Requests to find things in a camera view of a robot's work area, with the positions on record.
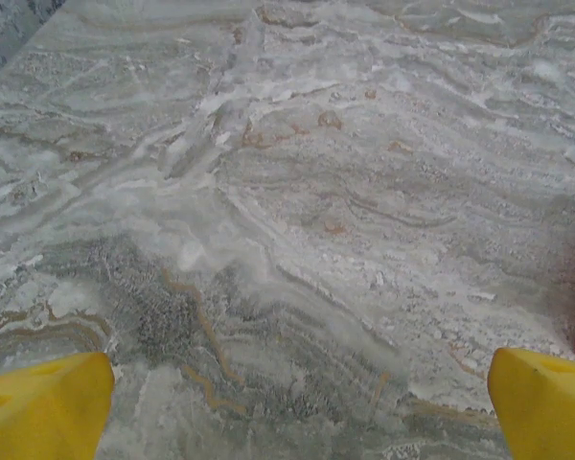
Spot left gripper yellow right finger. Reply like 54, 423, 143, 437
487, 346, 575, 460

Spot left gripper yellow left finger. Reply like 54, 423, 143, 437
0, 351, 117, 460

